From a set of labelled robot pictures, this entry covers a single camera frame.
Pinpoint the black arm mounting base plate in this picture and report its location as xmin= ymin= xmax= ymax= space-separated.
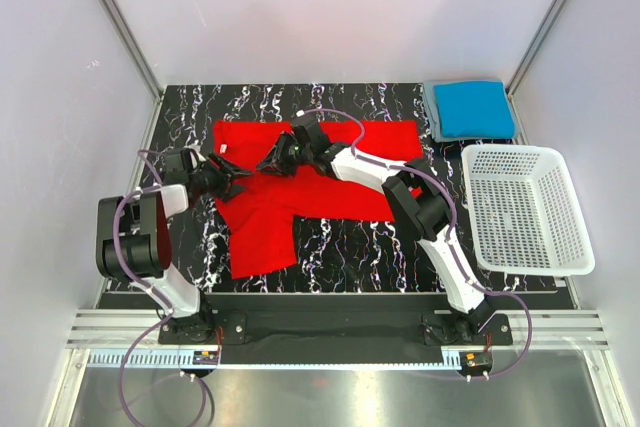
xmin=158 ymin=291 xmax=514 ymax=366

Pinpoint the folded blue t-shirt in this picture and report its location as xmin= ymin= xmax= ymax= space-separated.
xmin=432 ymin=79 xmax=516 ymax=141

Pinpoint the red t-shirt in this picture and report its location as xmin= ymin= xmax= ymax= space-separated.
xmin=213 ymin=120 xmax=423 ymax=280

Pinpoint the small connector box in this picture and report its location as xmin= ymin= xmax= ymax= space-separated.
xmin=193 ymin=349 xmax=221 ymax=365
xmin=461 ymin=351 xmax=493 ymax=376

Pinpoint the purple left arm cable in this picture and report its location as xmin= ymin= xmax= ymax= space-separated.
xmin=112 ymin=148 xmax=216 ymax=423

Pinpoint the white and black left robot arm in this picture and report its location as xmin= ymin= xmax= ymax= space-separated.
xmin=96 ymin=146 xmax=252 ymax=343

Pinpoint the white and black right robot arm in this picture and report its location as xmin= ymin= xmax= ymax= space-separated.
xmin=257 ymin=112 xmax=495 ymax=344

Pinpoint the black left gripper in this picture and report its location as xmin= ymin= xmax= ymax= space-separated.
xmin=189 ymin=152 xmax=252 ymax=203

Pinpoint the left small connector box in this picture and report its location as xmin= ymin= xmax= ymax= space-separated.
xmin=193 ymin=349 xmax=221 ymax=365

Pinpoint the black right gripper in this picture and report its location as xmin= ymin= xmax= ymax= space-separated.
xmin=255 ymin=132 xmax=313 ymax=179

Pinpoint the white plastic laundry basket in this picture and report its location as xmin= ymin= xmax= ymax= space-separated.
xmin=461 ymin=144 xmax=595 ymax=277

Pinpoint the right aluminium corner post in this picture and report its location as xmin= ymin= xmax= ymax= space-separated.
xmin=505 ymin=0 xmax=601 ymax=96

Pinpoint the right small connector box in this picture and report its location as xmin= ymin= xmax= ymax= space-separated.
xmin=461 ymin=351 xmax=493 ymax=376

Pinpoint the folded grey t-shirt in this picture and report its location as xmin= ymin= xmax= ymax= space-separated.
xmin=422 ymin=80 xmax=521 ymax=144

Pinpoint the aluminium corner post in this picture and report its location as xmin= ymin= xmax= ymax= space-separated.
xmin=505 ymin=0 xmax=601 ymax=96
xmin=99 ymin=0 xmax=164 ymax=101

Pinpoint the left aluminium corner post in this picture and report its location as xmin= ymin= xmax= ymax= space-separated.
xmin=99 ymin=0 xmax=164 ymax=101

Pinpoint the aluminium frame rail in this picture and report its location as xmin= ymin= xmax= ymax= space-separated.
xmin=66 ymin=310 xmax=609 ymax=371

